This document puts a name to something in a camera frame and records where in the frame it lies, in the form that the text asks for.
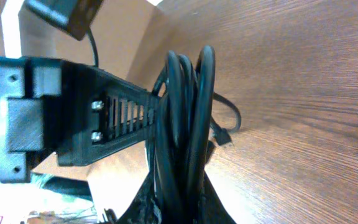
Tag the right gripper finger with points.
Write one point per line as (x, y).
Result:
(79, 112)

